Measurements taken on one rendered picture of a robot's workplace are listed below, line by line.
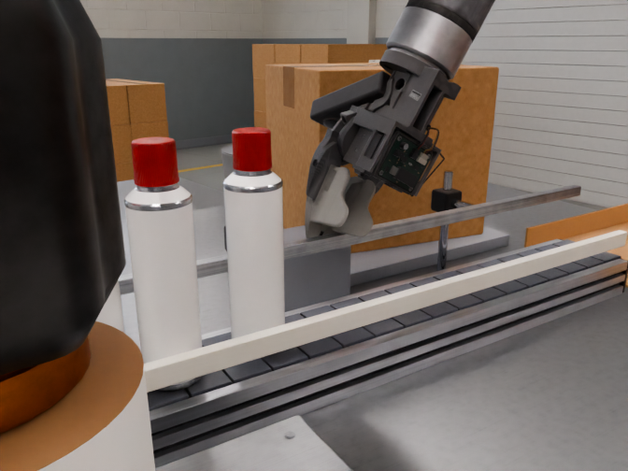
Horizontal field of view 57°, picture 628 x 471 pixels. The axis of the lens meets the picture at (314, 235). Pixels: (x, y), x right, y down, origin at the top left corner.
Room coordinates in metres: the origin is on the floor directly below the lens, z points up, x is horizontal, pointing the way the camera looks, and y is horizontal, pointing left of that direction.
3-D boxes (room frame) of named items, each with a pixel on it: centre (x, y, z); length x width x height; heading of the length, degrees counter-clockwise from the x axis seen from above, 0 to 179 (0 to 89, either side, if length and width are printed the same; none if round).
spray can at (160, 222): (0.44, 0.12, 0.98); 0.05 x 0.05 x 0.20
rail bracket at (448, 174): (0.72, -0.19, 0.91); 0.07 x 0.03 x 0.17; 32
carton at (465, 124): (0.97, -0.10, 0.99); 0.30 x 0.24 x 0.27; 112
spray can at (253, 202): (0.49, 0.05, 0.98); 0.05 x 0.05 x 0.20
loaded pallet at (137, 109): (4.13, 1.68, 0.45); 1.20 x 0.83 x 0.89; 43
